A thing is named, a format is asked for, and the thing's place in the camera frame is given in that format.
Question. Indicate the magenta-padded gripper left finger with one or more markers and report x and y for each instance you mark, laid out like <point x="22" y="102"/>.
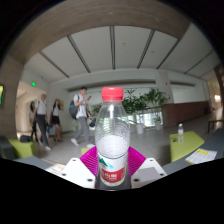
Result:
<point x="88" y="163"/>

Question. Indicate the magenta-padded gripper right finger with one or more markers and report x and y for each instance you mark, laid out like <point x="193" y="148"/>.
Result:
<point x="136" y="163"/>

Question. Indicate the clear red-capped water bottle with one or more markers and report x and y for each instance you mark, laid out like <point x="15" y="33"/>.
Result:
<point x="112" y="146"/>

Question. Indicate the small clear water bottle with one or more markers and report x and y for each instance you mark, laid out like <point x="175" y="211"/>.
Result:
<point x="180" y="133"/>

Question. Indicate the large lime green table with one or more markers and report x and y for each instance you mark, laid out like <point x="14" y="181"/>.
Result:
<point x="85" y="151"/>

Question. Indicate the person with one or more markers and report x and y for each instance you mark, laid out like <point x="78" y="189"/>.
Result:
<point x="56" y="116"/>
<point x="32" y="118"/>
<point x="81" y="113"/>
<point x="41" y="115"/>

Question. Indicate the small lime green table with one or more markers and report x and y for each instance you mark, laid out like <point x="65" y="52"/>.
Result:
<point x="188" y="146"/>

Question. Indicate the row of potted green plants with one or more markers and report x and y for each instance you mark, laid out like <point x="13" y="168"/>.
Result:
<point x="146" y="101"/>

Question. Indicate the yellow and white leaflet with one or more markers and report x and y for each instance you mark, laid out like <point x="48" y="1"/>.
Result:
<point x="201" y="156"/>

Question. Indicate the black bag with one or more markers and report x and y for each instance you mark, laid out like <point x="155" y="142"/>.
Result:
<point x="25" y="138"/>

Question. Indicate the lime green ottoman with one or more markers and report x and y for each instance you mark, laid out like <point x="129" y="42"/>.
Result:
<point x="22" y="148"/>

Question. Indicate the wooden bench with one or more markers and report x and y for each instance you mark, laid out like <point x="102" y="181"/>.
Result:
<point x="216" y="122"/>

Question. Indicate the green exit sign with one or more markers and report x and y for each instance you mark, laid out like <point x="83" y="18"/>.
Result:
<point x="33" y="84"/>
<point x="213" y="85"/>

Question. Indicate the green lit wall screen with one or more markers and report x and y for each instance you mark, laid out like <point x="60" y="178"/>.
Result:
<point x="1" y="94"/>

